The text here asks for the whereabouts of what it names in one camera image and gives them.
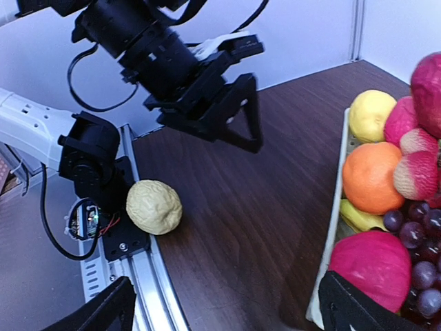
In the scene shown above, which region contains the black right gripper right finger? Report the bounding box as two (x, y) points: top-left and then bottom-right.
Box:
(318, 271), (431, 330)

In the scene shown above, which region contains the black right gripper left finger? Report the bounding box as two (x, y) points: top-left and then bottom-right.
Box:
(44, 277), (135, 330)

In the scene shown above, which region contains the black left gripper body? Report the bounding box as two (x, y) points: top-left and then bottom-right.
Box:
(119, 28), (231, 138)

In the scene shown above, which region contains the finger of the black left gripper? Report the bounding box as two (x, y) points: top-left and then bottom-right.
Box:
(195, 74), (263, 154)

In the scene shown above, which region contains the beige perforated plastic basket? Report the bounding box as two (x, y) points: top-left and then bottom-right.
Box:
(305, 108), (349, 330)

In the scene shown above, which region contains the pale yellow wrinkled fruit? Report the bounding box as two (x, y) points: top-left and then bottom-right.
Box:
(125, 179), (183, 235)

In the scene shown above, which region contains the red lychee bunch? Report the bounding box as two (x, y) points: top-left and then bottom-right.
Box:
(393, 128), (440, 201)

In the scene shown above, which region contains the dark red fruit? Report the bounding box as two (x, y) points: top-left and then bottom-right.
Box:
(410, 52), (440, 139)

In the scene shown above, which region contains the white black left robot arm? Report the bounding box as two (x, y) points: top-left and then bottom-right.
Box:
(1, 1), (266, 214)

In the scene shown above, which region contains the pink red round fruit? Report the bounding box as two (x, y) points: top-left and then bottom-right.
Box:
(328, 230), (411, 313)

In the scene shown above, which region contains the orange fruit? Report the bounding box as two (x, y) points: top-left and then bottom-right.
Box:
(342, 142), (404, 215)

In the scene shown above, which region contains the small yellow lemon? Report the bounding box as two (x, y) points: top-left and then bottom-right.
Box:
(340, 199), (387, 233)

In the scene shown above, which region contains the dark purple grape bunch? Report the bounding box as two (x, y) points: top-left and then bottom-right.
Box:
(382, 201), (440, 330)

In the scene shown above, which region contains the large yellow lemon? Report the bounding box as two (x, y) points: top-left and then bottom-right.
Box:
(349, 90), (397, 143)

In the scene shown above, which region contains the red apple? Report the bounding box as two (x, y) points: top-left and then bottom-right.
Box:
(383, 96), (418, 148)

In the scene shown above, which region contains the front aluminium rail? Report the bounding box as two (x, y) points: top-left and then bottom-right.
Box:
(79, 123), (194, 331)

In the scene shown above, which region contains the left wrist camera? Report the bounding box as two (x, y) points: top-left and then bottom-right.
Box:
(187, 31), (265, 63)

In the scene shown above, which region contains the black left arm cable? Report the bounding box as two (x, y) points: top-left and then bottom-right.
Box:
(39, 0), (269, 261)

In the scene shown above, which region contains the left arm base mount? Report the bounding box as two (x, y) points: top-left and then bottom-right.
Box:
(63, 154), (152, 261)

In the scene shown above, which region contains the left aluminium frame post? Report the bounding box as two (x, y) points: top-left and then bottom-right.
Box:
(349, 0), (366, 62)

